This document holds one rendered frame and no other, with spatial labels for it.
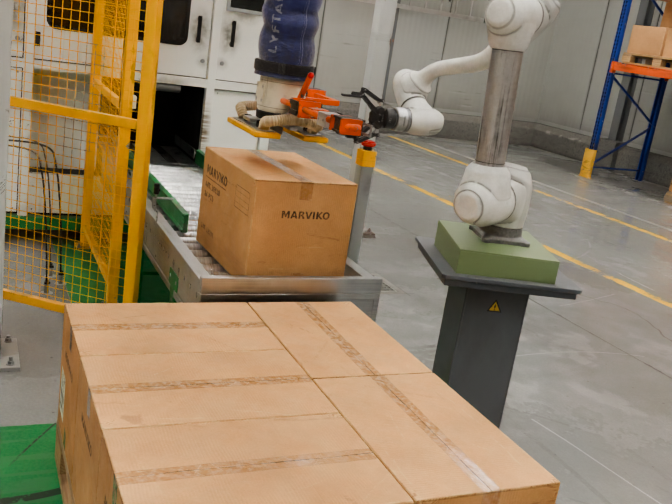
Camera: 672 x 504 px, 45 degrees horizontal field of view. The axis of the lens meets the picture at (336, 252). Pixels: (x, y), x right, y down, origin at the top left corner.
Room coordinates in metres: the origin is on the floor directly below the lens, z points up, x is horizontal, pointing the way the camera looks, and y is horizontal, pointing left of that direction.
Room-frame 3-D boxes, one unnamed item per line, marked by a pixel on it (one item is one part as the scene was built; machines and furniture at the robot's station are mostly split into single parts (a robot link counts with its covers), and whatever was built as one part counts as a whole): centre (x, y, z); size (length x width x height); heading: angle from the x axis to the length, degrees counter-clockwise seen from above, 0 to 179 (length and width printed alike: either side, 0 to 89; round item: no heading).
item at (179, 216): (4.01, 1.04, 0.60); 1.60 x 0.10 x 0.09; 26
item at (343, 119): (2.53, 0.03, 1.20); 0.08 x 0.07 x 0.05; 27
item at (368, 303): (2.75, 0.13, 0.48); 0.70 x 0.03 x 0.15; 116
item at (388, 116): (2.97, -0.09, 1.20); 0.09 x 0.07 x 0.08; 117
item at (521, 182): (2.85, -0.58, 1.01); 0.18 x 0.16 x 0.22; 146
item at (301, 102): (2.85, 0.18, 1.20); 0.10 x 0.08 x 0.06; 117
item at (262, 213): (3.08, 0.27, 0.75); 0.60 x 0.40 x 0.40; 28
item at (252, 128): (3.03, 0.38, 1.10); 0.34 x 0.10 x 0.05; 27
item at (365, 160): (3.49, -0.07, 0.50); 0.07 x 0.07 x 1.00; 26
